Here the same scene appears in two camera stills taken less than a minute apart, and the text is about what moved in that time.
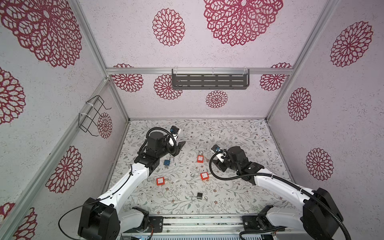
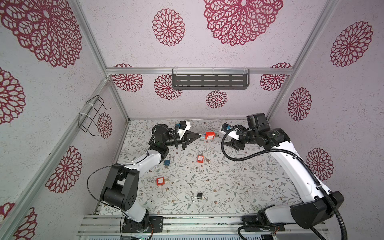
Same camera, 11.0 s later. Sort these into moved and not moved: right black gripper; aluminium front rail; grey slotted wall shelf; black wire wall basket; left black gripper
Moved: left black gripper; right black gripper
Not moved: aluminium front rail; black wire wall basket; grey slotted wall shelf
